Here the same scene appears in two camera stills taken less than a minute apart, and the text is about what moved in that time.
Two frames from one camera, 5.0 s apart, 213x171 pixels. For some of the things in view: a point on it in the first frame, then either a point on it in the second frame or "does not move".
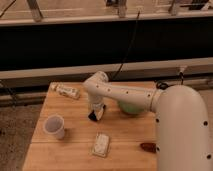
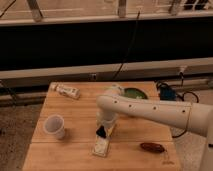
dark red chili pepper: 150,147 does not move
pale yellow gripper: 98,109 → 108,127
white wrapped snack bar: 65,90 does not move
